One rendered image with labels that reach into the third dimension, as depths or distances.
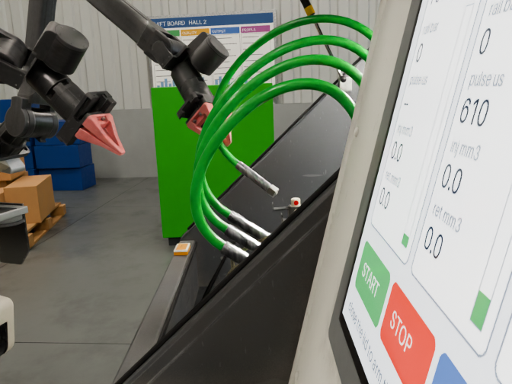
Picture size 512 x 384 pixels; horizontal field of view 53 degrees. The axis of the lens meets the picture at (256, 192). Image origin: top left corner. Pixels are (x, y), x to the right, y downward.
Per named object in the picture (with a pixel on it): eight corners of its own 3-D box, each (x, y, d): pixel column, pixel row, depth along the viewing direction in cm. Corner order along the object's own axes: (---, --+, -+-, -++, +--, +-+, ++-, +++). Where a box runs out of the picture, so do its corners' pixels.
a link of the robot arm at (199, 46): (174, 56, 115) (148, 49, 107) (207, 19, 110) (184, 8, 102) (202, 97, 112) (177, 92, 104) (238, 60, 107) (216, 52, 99)
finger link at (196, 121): (246, 134, 101) (225, 100, 105) (220, 129, 96) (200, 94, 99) (226, 156, 104) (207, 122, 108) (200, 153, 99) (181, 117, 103)
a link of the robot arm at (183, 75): (182, 81, 112) (163, 72, 108) (203, 59, 110) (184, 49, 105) (194, 104, 110) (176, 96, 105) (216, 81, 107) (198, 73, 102)
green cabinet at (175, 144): (270, 216, 514) (266, 82, 486) (277, 241, 429) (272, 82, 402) (175, 220, 511) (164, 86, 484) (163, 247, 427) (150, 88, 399)
